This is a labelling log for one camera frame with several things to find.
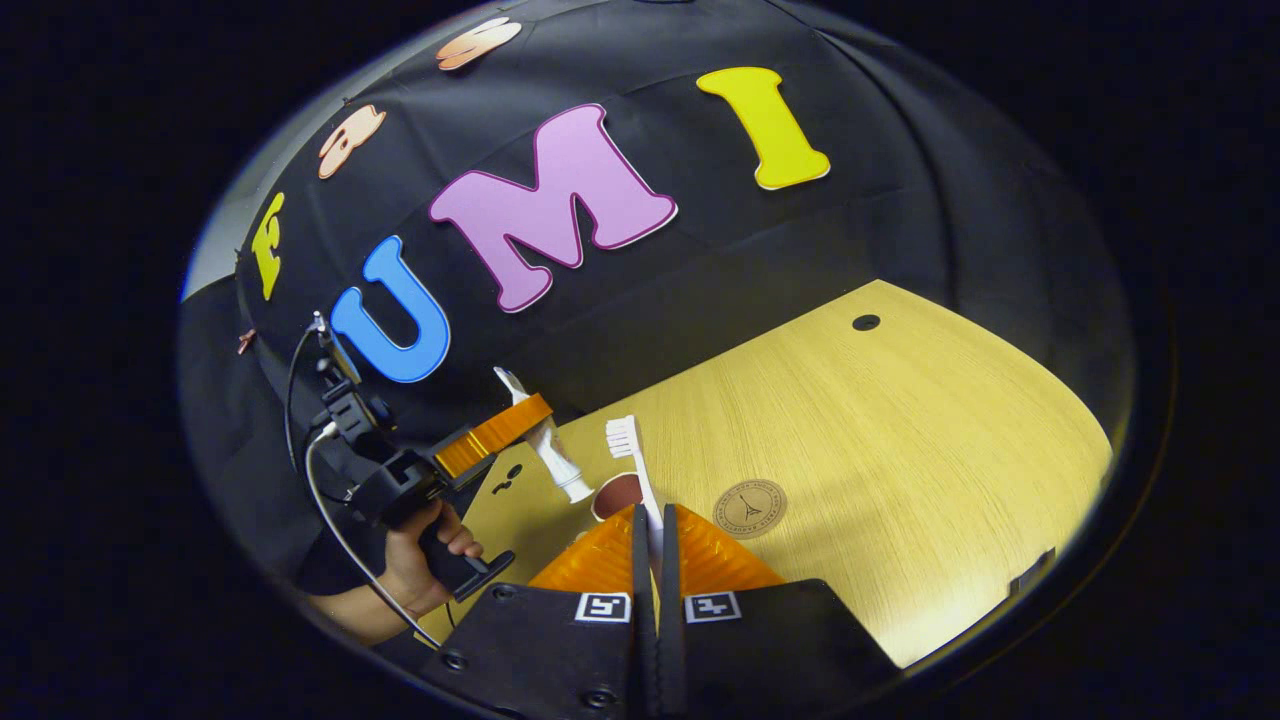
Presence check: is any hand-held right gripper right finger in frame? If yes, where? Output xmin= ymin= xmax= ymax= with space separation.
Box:
xmin=655 ymin=503 xmax=901 ymax=717

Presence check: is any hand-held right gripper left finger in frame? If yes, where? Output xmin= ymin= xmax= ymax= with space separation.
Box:
xmin=420 ymin=503 xmax=661 ymax=717

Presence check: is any white toothpaste tube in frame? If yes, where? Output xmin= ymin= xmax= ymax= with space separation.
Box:
xmin=493 ymin=366 xmax=596 ymax=505

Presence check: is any round brown coaster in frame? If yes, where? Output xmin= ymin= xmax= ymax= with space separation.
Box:
xmin=712 ymin=478 xmax=788 ymax=541

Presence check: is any beige cup with wooden handle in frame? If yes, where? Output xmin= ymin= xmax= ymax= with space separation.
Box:
xmin=590 ymin=472 xmax=646 ymax=523

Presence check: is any white toothbrush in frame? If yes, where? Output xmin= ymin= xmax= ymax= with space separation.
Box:
xmin=605 ymin=415 xmax=666 ymax=576

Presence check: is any wooden desktop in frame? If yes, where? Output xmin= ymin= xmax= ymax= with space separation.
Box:
xmin=415 ymin=279 xmax=1114 ymax=669

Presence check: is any black backdrop cloth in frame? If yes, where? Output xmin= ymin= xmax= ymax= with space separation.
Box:
xmin=180 ymin=0 xmax=1138 ymax=601

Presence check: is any white cable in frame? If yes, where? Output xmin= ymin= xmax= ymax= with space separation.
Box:
xmin=304 ymin=425 xmax=443 ymax=649

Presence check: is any black cable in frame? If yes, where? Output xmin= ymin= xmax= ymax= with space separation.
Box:
xmin=284 ymin=322 xmax=323 ymax=473

